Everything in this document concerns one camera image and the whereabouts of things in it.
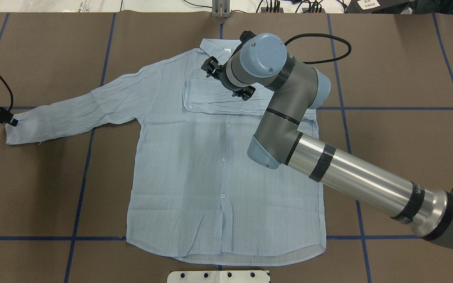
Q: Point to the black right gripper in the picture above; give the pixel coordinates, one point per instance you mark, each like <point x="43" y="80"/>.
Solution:
<point x="212" y="66"/>

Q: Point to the light blue button-up shirt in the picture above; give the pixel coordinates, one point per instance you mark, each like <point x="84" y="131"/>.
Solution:
<point x="197" y="197"/>

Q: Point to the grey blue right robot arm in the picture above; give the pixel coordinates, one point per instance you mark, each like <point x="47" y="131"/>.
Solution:
<point x="297" y="86"/>

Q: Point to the black power strip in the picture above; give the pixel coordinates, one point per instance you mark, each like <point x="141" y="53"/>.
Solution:
<point x="300" y="7"/>

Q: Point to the grey aluminium frame post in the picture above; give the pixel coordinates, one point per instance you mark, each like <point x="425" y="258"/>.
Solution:
<point x="221" y="9"/>

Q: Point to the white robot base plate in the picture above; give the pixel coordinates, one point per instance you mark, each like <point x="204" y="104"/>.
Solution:
<point x="220" y="276"/>

